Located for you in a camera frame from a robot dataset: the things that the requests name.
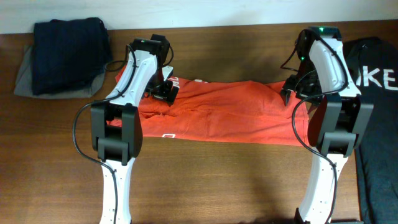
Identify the red printed t-shirt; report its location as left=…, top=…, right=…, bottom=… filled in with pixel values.
left=107, top=67, right=311, bottom=147

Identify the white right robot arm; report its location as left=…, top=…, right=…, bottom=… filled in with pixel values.
left=280, top=26, right=373, bottom=223

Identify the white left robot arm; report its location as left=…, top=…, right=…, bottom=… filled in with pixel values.
left=90, top=34, right=179, bottom=223

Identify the black printed t-shirt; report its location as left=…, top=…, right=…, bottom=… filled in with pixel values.
left=343, top=37, right=397, bottom=223

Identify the folded navy blue garment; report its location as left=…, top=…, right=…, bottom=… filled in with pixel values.
left=32, top=17, right=113, bottom=95

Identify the folded grey garment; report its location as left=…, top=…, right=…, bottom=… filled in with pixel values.
left=14, top=45, right=105, bottom=99

